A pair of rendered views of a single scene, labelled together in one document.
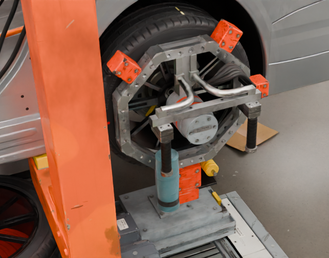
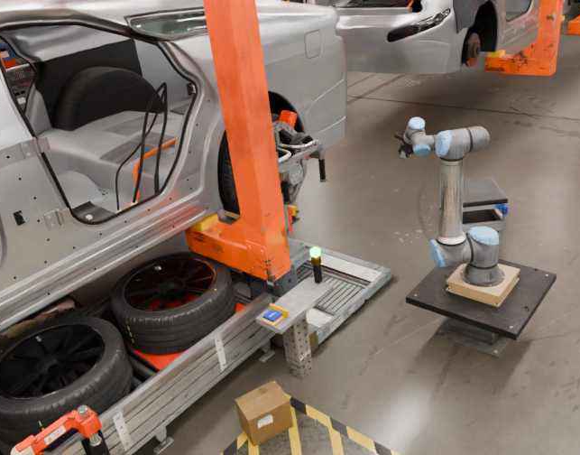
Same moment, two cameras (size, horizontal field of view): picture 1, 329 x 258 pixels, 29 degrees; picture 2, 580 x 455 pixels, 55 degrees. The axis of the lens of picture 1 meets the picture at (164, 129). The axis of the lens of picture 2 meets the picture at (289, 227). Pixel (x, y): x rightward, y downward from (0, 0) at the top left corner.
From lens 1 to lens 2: 1.45 m
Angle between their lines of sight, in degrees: 22
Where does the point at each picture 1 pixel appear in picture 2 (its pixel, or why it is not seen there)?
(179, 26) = not seen: hidden behind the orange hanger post
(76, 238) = (269, 236)
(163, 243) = not seen: hidden behind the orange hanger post
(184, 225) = not seen: hidden behind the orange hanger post
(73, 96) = (262, 139)
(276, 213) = (325, 244)
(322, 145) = (326, 205)
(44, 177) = (209, 233)
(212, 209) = (295, 244)
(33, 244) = (220, 275)
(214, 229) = (301, 255)
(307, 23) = (320, 108)
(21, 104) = (187, 186)
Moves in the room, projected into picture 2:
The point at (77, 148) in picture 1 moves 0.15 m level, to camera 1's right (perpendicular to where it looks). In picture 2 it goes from (265, 173) to (292, 164)
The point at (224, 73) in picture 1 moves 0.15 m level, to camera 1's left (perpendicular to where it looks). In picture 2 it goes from (298, 137) to (275, 144)
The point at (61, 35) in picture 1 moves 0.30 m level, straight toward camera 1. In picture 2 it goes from (254, 101) to (296, 112)
